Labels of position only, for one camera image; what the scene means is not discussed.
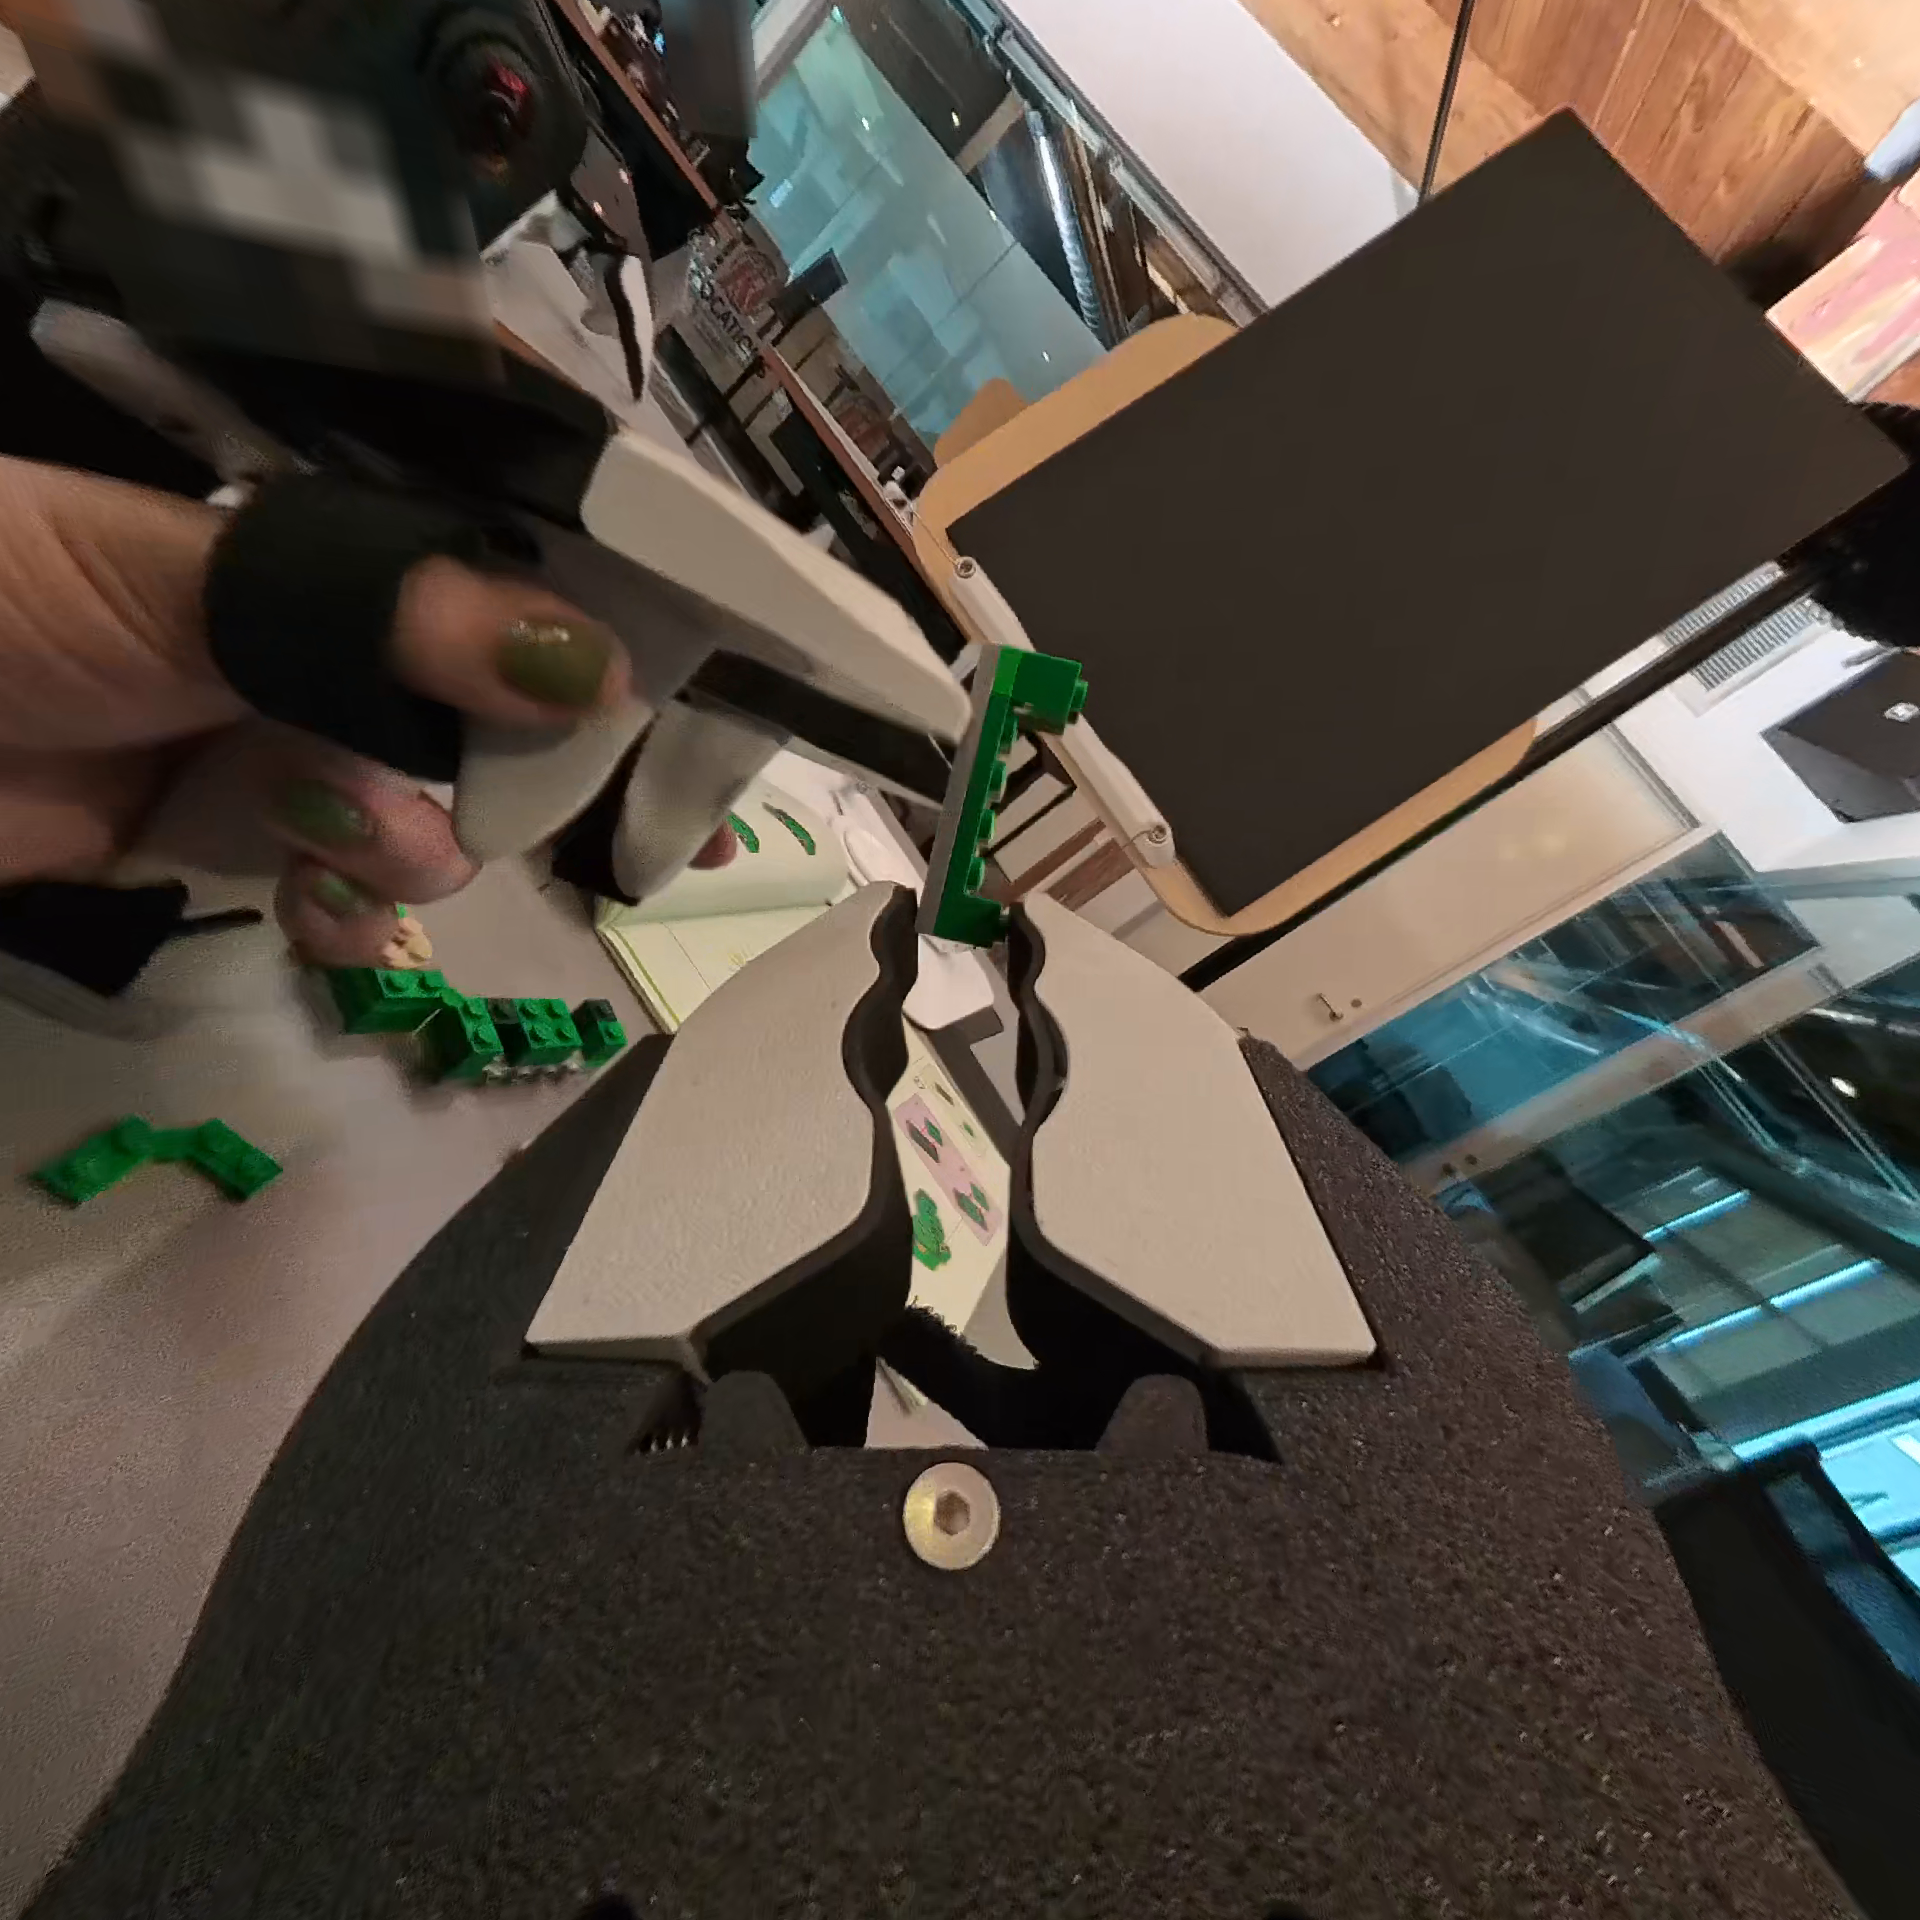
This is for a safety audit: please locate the flat green brick piece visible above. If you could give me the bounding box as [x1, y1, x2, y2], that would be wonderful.
[30, 1116, 287, 1209]

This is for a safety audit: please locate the green brick cluster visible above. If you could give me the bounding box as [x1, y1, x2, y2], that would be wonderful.
[326, 959, 631, 1087]

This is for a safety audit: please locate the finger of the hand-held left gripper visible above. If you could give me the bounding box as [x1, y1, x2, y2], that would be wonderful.
[584, 433, 975, 807]

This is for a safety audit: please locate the black panel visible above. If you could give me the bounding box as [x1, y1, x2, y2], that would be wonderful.
[944, 108, 1911, 919]

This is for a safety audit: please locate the brick instruction booklet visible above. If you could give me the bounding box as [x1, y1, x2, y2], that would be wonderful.
[596, 757, 1011, 1281]

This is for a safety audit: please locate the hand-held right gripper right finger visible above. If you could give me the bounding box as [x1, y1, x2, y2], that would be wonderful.
[1006, 895, 1378, 1374]

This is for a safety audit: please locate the black box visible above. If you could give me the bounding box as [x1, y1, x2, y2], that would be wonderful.
[1760, 652, 1920, 826]

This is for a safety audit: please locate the plywood board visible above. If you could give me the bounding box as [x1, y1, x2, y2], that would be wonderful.
[912, 310, 1551, 939]

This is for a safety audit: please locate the green and grey brick assembly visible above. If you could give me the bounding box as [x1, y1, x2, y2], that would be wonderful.
[914, 643, 1090, 950]

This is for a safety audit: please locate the person's left hand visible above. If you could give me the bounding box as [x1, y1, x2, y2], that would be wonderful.
[0, 457, 626, 967]

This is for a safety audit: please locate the black cable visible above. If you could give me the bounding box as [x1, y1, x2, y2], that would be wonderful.
[1416, 0, 1482, 205]

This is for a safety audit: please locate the grey desk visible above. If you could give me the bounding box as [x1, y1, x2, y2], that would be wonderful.
[0, 839, 683, 1892]

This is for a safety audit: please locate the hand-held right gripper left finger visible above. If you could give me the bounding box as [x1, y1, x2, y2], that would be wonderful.
[526, 883, 924, 1383]

